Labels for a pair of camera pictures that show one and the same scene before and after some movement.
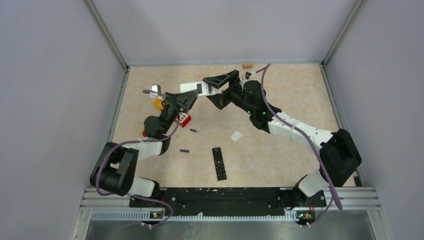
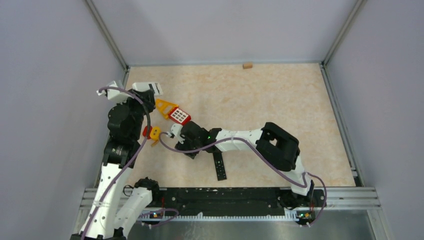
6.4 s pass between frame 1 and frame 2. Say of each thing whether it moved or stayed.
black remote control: stayed
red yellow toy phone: stayed
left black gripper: moved
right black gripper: moved
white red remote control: moved
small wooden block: stayed
